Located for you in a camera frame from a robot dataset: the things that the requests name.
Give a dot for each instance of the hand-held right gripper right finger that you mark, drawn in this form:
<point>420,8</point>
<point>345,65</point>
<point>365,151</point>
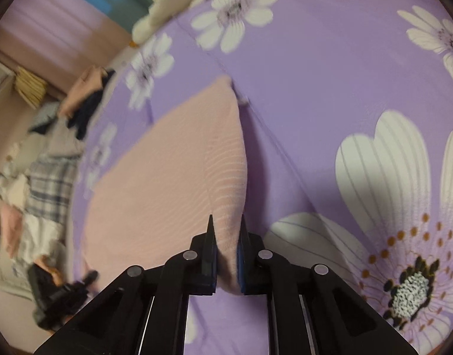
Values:
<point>242,266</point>

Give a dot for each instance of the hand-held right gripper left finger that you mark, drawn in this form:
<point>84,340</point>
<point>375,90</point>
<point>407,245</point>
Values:
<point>211,266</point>

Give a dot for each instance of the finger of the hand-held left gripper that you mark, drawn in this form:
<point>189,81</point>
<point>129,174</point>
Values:
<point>87,278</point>

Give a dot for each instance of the pink ribbed garment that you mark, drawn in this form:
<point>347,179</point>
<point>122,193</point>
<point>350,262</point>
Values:
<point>167,173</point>

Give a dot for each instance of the person's left hand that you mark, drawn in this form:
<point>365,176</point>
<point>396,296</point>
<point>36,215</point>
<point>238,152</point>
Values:
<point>56,273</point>

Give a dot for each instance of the pink cloth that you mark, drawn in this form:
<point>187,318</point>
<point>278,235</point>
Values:
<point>12,229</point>

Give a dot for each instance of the plaid garment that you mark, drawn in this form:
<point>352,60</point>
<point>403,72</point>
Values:
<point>52,185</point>

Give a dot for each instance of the white cloth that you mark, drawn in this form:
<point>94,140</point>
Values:
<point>13,188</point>

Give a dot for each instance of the grey garment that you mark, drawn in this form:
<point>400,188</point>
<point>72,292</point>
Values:
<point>63,140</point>

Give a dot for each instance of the dark navy garment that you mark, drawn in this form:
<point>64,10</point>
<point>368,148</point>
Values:
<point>86,114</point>

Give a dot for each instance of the blue striped cloth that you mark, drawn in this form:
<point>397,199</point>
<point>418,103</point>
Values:
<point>45,118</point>

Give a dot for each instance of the peach garment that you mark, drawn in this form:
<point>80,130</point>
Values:
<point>82,92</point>

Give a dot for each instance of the purple floral bedsheet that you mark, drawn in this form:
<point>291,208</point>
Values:
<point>304,81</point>

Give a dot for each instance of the yellow woven stack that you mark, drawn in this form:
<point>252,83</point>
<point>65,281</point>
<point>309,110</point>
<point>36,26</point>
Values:
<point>30,87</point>

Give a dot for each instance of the pink curtain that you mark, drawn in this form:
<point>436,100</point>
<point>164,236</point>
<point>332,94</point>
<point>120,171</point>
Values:
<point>56,18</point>

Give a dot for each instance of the white plush pillow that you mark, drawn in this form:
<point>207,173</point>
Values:
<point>163,3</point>

